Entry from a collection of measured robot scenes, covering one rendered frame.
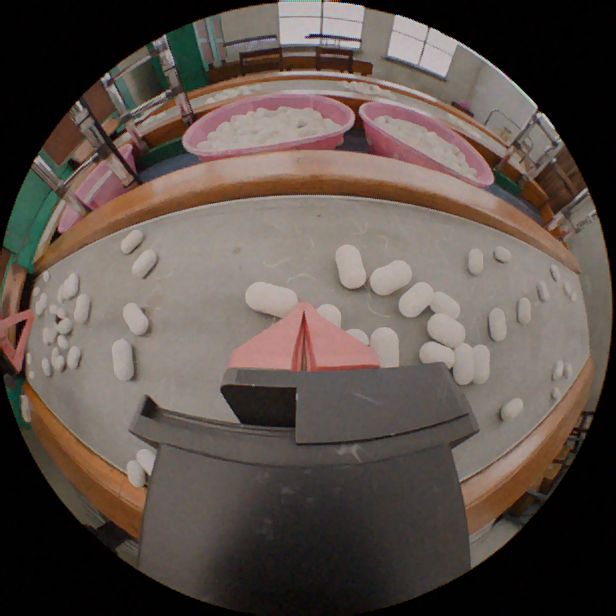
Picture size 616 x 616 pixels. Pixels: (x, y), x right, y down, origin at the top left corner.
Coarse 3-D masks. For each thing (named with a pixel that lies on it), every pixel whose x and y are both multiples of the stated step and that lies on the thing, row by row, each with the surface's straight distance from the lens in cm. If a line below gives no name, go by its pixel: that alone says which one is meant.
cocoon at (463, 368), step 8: (464, 344) 18; (456, 352) 18; (464, 352) 18; (472, 352) 18; (456, 360) 18; (464, 360) 18; (472, 360) 18; (456, 368) 18; (464, 368) 18; (472, 368) 18; (456, 376) 18; (464, 376) 18; (472, 376) 18; (464, 384) 18
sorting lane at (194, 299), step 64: (128, 256) 27; (192, 256) 19; (256, 256) 17; (320, 256) 16; (384, 256) 18; (448, 256) 22; (512, 256) 35; (192, 320) 17; (256, 320) 15; (384, 320) 16; (512, 320) 29; (576, 320) 74; (64, 384) 40; (128, 384) 22; (192, 384) 17; (512, 384) 28; (128, 448) 26
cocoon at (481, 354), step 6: (474, 348) 20; (480, 348) 20; (486, 348) 20; (474, 354) 20; (480, 354) 19; (486, 354) 20; (474, 360) 20; (480, 360) 19; (486, 360) 20; (474, 366) 20; (480, 366) 19; (486, 366) 20; (474, 372) 20; (480, 372) 19; (486, 372) 20; (474, 378) 20; (480, 378) 20; (486, 378) 20
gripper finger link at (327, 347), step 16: (304, 304) 12; (304, 320) 11; (320, 320) 9; (304, 336) 12; (320, 336) 7; (336, 336) 7; (352, 336) 7; (320, 352) 6; (336, 352) 6; (352, 352) 6; (368, 352) 6; (320, 368) 5; (336, 368) 6; (352, 368) 6; (368, 368) 6
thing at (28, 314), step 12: (24, 312) 36; (0, 324) 34; (12, 324) 35; (0, 336) 34; (24, 336) 35; (0, 348) 34; (12, 348) 35; (24, 348) 35; (12, 360) 34; (12, 372) 36
